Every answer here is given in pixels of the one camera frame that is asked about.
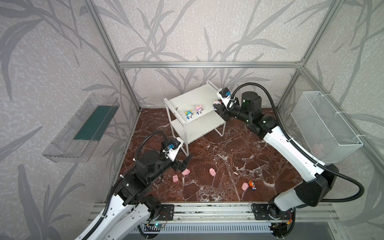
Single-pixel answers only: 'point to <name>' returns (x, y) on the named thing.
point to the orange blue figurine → (252, 184)
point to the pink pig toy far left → (175, 178)
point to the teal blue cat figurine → (189, 114)
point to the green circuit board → (158, 225)
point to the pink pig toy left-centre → (186, 172)
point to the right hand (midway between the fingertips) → (217, 97)
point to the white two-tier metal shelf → (188, 130)
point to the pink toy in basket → (318, 150)
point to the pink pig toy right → (244, 186)
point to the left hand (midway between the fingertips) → (187, 142)
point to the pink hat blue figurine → (199, 109)
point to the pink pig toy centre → (212, 171)
